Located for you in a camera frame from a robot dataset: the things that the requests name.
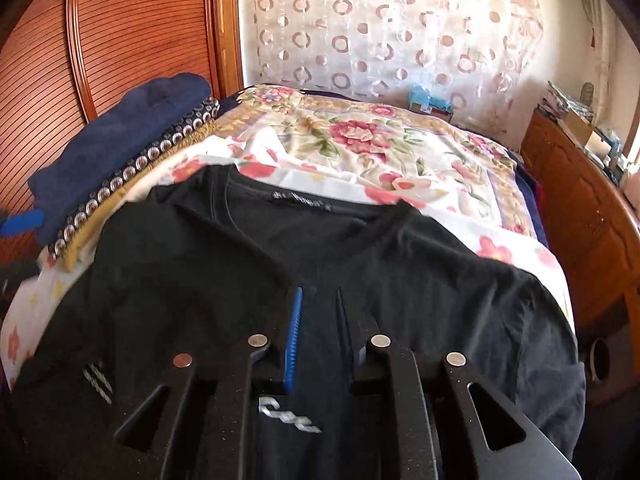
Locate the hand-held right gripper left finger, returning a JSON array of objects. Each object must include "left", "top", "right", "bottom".
[{"left": 114, "top": 287, "right": 304, "bottom": 480}]

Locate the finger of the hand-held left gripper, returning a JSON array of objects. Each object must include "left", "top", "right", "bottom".
[{"left": 0, "top": 211, "right": 46, "bottom": 237}]

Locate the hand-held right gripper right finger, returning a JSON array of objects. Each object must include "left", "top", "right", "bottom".
[{"left": 336, "top": 287, "right": 581, "bottom": 480}]

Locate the black T-shirt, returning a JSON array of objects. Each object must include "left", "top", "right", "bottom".
[{"left": 10, "top": 162, "right": 587, "bottom": 480}]

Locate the navy folded blanket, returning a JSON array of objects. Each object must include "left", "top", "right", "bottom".
[{"left": 27, "top": 72, "right": 213, "bottom": 241}]

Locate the navy patterned folded cloth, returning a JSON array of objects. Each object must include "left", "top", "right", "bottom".
[{"left": 50, "top": 97, "right": 221, "bottom": 261}]

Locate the white flower-print bed sheet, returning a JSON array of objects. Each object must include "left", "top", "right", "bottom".
[{"left": 0, "top": 137, "right": 576, "bottom": 381}]

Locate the beige rose-print quilt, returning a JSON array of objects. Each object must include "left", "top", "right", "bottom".
[{"left": 210, "top": 85, "right": 548, "bottom": 248}]

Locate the wooden headboard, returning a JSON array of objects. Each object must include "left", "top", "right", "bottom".
[{"left": 0, "top": 0, "right": 246, "bottom": 266}]

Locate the dark blue bed cover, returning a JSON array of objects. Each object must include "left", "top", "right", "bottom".
[{"left": 510, "top": 150, "right": 548, "bottom": 221}]

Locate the teal box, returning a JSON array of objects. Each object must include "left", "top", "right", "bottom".
[{"left": 407, "top": 84, "right": 453, "bottom": 121}]

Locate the wooden cabinet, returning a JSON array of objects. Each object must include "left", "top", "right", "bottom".
[{"left": 520, "top": 110, "right": 640, "bottom": 406}]

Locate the circle-pattern sheer curtain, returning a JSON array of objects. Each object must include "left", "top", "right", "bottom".
[{"left": 240, "top": 0, "right": 546, "bottom": 136}]

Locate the cardboard box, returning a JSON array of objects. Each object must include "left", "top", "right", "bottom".
[{"left": 562, "top": 110, "right": 603, "bottom": 148}]

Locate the stack of printed cloths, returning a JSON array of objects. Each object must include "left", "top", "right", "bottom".
[{"left": 545, "top": 80, "right": 583, "bottom": 116}]

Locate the beige window curtain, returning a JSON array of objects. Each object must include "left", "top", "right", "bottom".
[{"left": 575, "top": 0, "right": 618, "bottom": 126}]

